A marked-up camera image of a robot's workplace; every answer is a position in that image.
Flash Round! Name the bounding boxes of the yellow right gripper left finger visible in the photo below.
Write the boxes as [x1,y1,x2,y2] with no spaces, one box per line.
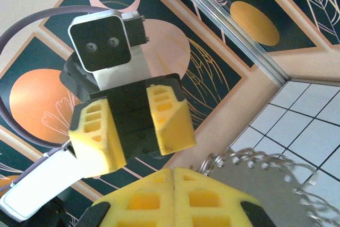
[78,167,175,227]

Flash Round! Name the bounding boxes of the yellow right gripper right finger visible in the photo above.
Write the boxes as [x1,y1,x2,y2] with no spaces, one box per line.
[174,167,277,227]

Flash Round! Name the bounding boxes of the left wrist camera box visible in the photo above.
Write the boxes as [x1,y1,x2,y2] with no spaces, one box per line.
[67,10,152,91]

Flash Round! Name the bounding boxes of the aluminium corner post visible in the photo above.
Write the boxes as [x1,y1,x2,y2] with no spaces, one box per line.
[161,0,291,86]

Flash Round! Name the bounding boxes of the dark wall panel small oval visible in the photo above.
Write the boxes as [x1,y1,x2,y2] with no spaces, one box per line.
[183,0,326,54]

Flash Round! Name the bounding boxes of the purple cable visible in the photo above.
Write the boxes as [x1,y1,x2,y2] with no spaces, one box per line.
[0,5,107,189]

